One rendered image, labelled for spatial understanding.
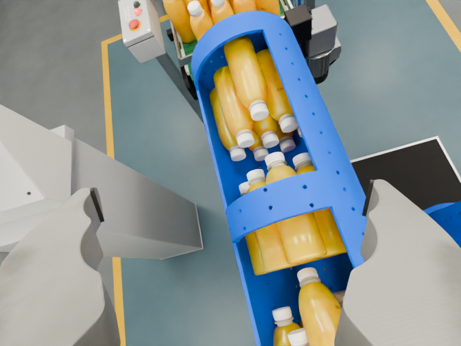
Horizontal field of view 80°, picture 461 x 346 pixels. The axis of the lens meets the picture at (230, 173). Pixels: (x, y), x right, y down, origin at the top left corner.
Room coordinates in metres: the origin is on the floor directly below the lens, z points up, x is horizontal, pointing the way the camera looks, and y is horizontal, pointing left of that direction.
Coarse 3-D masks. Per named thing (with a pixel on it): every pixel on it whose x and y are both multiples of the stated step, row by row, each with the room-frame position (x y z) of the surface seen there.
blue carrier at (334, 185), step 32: (224, 32) 0.47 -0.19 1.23; (256, 32) 0.42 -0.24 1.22; (288, 32) 0.40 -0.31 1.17; (192, 64) 0.53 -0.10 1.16; (224, 64) 0.51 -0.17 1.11; (288, 64) 0.32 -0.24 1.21; (288, 96) 0.25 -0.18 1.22; (320, 96) 0.24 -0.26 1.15; (320, 128) 0.17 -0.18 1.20; (224, 160) 0.32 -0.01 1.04; (288, 160) 0.24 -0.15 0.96; (320, 160) 0.12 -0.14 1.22; (224, 192) 0.23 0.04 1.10; (256, 192) 0.14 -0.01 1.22; (288, 192) 0.11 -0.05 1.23; (320, 192) 0.07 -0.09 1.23; (352, 192) 0.04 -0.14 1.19; (256, 224) 0.10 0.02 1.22; (352, 224) 0.00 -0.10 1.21; (352, 256) -0.03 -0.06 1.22; (256, 288) 0.03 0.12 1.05; (288, 288) -0.01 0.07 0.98; (256, 320) -0.02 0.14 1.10
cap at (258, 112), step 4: (260, 104) 0.30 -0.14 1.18; (264, 104) 0.30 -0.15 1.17; (252, 108) 0.31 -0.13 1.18; (256, 108) 0.30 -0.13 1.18; (260, 108) 0.29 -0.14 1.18; (264, 108) 0.29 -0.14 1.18; (252, 112) 0.30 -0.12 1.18; (256, 112) 0.29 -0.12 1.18; (260, 112) 0.29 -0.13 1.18; (264, 112) 0.29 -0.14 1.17; (268, 112) 0.28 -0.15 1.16; (252, 116) 0.30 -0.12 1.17; (256, 116) 0.29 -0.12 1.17; (260, 116) 0.29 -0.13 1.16; (264, 116) 0.29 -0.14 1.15; (256, 120) 0.30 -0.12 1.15
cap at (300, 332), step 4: (300, 328) -0.08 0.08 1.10; (304, 328) -0.08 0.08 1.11; (292, 332) -0.07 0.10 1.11; (296, 332) -0.07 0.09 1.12; (300, 332) -0.08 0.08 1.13; (304, 332) -0.08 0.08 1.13; (288, 336) -0.07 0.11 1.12; (292, 336) -0.07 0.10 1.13; (296, 336) -0.08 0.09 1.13; (300, 336) -0.08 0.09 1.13; (304, 336) -0.08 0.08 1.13; (292, 340) -0.08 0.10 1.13; (296, 340) -0.08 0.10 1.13; (300, 340) -0.08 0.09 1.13; (304, 340) -0.09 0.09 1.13; (292, 344) -0.08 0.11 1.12; (296, 344) -0.09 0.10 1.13; (300, 344) -0.09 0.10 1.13
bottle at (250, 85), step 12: (240, 36) 0.47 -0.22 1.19; (228, 48) 0.47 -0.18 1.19; (240, 48) 0.44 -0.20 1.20; (252, 48) 0.43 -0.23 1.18; (228, 60) 0.45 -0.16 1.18; (240, 60) 0.41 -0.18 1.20; (252, 60) 0.40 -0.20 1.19; (240, 72) 0.39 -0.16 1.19; (252, 72) 0.37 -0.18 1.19; (240, 84) 0.37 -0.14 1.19; (252, 84) 0.34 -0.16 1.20; (264, 84) 0.33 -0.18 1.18; (240, 96) 0.35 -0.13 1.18; (252, 96) 0.33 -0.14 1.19; (264, 96) 0.31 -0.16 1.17
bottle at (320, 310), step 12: (312, 276) -0.02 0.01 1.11; (300, 288) -0.02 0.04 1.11; (312, 288) -0.03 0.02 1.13; (324, 288) -0.05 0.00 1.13; (300, 300) -0.04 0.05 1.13; (312, 300) -0.05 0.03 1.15; (324, 300) -0.06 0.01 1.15; (336, 300) -0.07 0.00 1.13; (300, 312) -0.05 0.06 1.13; (312, 312) -0.06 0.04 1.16; (324, 312) -0.07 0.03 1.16; (336, 312) -0.08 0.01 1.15; (312, 324) -0.07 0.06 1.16; (324, 324) -0.08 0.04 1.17; (336, 324) -0.09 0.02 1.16; (312, 336) -0.09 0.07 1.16; (324, 336) -0.10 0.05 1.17
